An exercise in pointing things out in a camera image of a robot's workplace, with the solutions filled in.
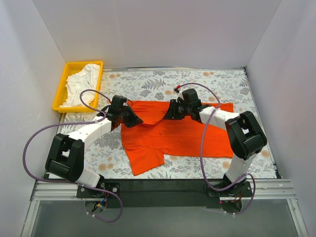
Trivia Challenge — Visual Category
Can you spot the purple cable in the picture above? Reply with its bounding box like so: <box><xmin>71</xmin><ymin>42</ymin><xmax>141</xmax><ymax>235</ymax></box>
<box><xmin>22</xmin><ymin>89</ymin><xmax>123</xmax><ymax>223</ymax></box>
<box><xmin>174</xmin><ymin>82</ymin><xmax>256</xmax><ymax>216</ymax></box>

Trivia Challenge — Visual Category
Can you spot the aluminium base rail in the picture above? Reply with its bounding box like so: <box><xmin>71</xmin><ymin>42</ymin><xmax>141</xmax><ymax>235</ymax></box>
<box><xmin>31</xmin><ymin>179</ymin><xmax>297</xmax><ymax>200</ymax></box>

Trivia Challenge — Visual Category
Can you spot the orange t shirt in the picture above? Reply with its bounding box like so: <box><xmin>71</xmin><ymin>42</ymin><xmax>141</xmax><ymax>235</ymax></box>
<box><xmin>121</xmin><ymin>101</ymin><xmax>233</xmax><ymax>175</ymax></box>

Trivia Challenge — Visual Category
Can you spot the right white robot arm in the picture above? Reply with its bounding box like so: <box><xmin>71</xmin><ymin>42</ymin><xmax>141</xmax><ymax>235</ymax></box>
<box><xmin>164</xmin><ymin>86</ymin><xmax>267</xmax><ymax>196</ymax></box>

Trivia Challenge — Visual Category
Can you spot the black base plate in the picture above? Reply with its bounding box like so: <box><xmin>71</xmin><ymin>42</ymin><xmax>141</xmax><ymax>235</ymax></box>
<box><xmin>76</xmin><ymin>178</ymin><xmax>254</xmax><ymax>209</ymax></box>

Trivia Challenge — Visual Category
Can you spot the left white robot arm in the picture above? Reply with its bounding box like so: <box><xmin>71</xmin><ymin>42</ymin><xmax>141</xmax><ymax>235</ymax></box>
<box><xmin>45</xmin><ymin>96</ymin><xmax>143</xmax><ymax>198</ymax></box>

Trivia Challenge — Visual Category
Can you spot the floral table mat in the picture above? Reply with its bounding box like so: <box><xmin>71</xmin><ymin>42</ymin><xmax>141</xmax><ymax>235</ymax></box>
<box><xmin>49</xmin><ymin>70</ymin><xmax>276</xmax><ymax>180</ymax></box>

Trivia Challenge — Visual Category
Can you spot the yellow plastic bin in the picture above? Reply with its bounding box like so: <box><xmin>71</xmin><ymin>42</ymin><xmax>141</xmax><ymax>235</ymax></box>
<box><xmin>52</xmin><ymin>61</ymin><xmax>103</xmax><ymax>113</ymax></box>

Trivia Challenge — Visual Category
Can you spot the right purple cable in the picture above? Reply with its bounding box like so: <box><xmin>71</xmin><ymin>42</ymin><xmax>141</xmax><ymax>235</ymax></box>
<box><xmin>174</xmin><ymin>82</ymin><xmax>256</xmax><ymax>216</ymax></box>

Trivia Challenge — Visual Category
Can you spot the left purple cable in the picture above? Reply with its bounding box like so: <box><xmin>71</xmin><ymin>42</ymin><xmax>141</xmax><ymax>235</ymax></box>
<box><xmin>22</xmin><ymin>89</ymin><xmax>123</xmax><ymax>223</ymax></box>

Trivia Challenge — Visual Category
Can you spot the white t shirt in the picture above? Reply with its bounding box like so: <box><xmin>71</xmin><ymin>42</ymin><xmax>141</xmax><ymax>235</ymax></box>
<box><xmin>59</xmin><ymin>63</ymin><xmax>100</xmax><ymax>108</ymax></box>

